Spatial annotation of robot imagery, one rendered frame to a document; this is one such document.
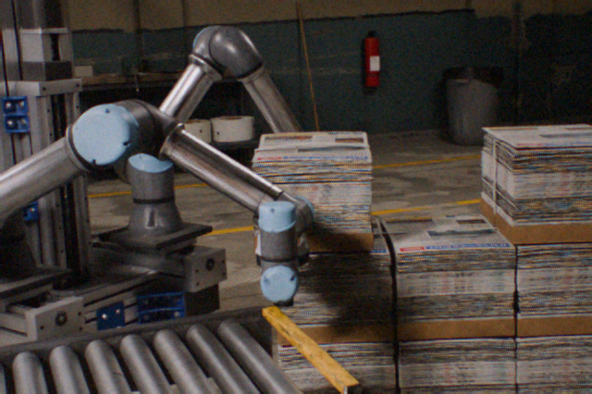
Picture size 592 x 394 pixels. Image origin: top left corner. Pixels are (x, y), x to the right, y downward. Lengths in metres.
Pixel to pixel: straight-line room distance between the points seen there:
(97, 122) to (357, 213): 0.67
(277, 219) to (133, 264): 0.86
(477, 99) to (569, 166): 6.99
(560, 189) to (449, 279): 0.34
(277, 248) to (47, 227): 0.80
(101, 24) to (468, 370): 6.75
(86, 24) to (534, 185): 6.76
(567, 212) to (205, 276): 0.94
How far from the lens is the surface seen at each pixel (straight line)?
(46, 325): 2.13
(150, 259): 2.52
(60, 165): 1.93
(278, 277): 1.80
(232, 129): 8.25
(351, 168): 2.14
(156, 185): 2.50
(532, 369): 2.35
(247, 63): 2.58
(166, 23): 8.65
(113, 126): 1.84
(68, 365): 1.71
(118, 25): 8.66
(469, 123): 9.27
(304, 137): 2.42
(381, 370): 2.29
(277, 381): 1.56
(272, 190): 1.93
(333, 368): 1.54
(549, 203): 2.24
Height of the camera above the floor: 1.40
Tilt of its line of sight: 11 degrees down
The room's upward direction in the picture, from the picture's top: 2 degrees counter-clockwise
